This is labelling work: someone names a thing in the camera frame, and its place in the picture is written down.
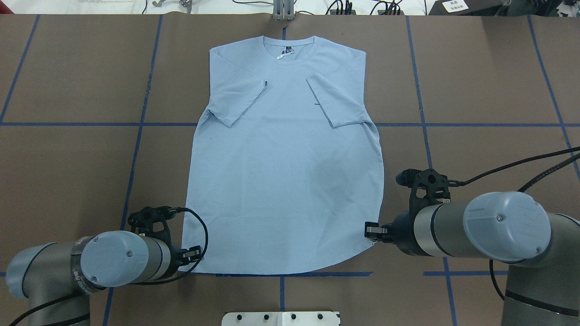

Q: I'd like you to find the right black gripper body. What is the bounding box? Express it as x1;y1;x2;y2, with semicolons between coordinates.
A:
385;213;422;256

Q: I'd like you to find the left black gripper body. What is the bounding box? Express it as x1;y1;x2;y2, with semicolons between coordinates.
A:
168;243;186;277

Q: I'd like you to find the light blue t-shirt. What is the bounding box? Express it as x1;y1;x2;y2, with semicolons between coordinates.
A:
186;36;385;275

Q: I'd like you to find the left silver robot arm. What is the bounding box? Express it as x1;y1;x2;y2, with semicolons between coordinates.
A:
5;230;207;326

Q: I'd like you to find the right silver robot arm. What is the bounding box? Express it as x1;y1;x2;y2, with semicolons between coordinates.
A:
364;192;580;326

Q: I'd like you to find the black box with label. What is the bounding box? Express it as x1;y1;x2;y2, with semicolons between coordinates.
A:
427;0;511;16

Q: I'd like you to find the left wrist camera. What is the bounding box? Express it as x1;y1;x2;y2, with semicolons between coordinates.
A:
128;206;186;245

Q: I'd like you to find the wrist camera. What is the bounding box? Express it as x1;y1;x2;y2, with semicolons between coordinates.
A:
128;206;186;245
396;168;465;216

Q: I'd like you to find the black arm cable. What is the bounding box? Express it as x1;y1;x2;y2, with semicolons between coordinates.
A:
136;207;209;286

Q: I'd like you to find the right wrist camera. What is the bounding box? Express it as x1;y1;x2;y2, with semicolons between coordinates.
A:
396;168;465;216

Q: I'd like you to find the aluminium frame post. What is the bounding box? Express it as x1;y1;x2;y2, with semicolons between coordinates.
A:
272;0;295;21

